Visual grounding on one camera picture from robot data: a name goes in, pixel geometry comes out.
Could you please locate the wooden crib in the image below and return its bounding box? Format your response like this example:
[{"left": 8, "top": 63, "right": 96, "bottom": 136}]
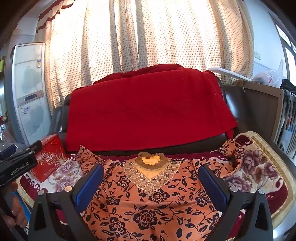
[{"left": 233, "top": 79, "right": 296, "bottom": 160}]

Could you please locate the orange floral garment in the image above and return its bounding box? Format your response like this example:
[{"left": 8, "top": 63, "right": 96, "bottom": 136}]
[{"left": 75, "top": 138, "right": 244, "bottom": 241}]

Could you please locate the dark cloth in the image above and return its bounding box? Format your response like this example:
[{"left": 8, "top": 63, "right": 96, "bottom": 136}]
[{"left": 280, "top": 79, "right": 296, "bottom": 93}]

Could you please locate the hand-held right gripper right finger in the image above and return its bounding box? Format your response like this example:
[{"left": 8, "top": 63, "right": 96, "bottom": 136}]
[{"left": 198, "top": 164, "right": 274, "bottom": 241}]

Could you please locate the window frame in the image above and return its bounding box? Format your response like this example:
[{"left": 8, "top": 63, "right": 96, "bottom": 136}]
[{"left": 269, "top": 14, "right": 296, "bottom": 77}]

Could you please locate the person's left hand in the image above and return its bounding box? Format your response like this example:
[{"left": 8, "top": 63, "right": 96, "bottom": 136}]
[{"left": 0, "top": 182, "right": 28, "bottom": 234}]

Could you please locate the white board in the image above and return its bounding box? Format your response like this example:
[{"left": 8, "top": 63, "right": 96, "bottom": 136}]
[{"left": 207, "top": 67, "right": 252, "bottom": 81}]

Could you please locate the white standing air conditioner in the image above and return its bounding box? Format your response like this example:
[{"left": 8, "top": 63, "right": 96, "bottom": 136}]
[{"left": 10, "top": 42, "right": 52, "bottom": 145}]

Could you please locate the white plastic bag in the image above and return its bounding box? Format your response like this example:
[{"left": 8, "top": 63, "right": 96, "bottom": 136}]
[{"left": 252, "top": 59, "right": 284, "bottom": 87}]

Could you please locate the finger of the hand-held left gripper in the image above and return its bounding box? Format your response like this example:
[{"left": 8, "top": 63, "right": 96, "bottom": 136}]
[{"left": 0, "top": 140, "right": 43, "bottom": 161}]

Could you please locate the red blanket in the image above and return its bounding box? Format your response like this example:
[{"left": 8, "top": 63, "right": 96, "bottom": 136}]
[{"left": 63, "top": 64, "right": 238, "bottom": 152}]

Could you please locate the red gift box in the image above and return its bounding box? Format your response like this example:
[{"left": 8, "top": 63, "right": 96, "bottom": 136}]
[{"left": 30, "top": 134, "right": 70, "bottom": 182}]

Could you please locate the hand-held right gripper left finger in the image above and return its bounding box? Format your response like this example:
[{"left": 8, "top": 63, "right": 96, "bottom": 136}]
[{"left": 28, "top": 164, "right": 104, "bottom": 241}]

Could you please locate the floral plush blanket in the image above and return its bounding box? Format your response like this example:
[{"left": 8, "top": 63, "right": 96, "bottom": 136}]
[{"left": 17, "top": 131, "right": 296, "bottom": 241}]

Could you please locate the black leather sofa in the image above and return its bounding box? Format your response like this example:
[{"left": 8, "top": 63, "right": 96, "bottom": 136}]
[{"left": 47, "top": 76, "right": 252, "bottom": 158}]

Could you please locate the dotted cream curtain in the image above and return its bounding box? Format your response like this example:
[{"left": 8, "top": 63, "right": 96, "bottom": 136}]
[{"left": 36, "top": 0, "right": 255, "bottom": 109}]

